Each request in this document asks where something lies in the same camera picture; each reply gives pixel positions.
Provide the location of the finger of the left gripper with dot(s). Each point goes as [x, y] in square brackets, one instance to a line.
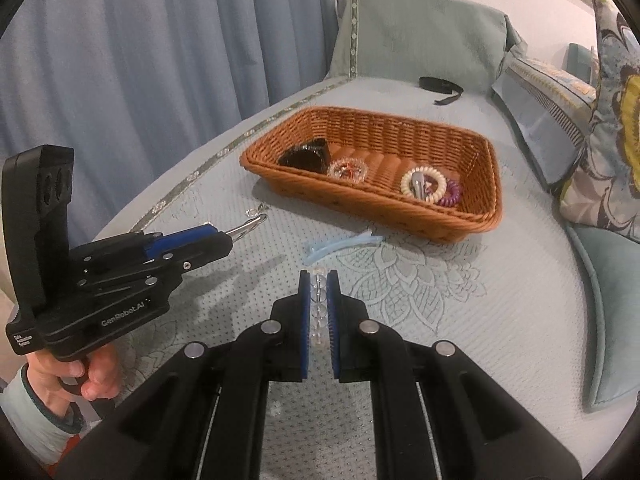
[162, 244]
[192, 257]

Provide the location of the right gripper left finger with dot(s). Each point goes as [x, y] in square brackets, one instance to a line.
[202, 414]

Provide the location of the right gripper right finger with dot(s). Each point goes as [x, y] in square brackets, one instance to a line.
[436, 413]

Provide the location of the silver metal hair clip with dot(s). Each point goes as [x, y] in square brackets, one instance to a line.
[248, 226]

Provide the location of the dark grey hair clip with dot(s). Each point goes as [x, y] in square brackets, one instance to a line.
[417, 183]

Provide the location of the left forearm light sleeve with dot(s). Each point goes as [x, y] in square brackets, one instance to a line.
[44, 434]

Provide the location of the gold earring with black stone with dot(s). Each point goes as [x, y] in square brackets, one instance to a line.
[256, 211]

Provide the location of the light blue hair clip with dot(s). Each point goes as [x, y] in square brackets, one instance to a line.
[318, 250]

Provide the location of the blue curtain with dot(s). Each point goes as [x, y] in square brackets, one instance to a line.
[133, 86]

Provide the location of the brown wicker basket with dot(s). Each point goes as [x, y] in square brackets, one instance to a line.
[389, 146]

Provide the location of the teal velvet cushion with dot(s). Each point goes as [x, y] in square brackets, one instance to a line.
[611, 264]

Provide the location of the black hair band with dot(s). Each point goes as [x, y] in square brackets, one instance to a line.
[451, 91]

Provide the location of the large floral cushion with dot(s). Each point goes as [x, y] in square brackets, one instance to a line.
[603, 190]

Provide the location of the grey-green bed pillow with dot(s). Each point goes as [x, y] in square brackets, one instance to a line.
[461, 41]

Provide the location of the striped blue pillow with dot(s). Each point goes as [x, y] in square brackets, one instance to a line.
[552, 110]

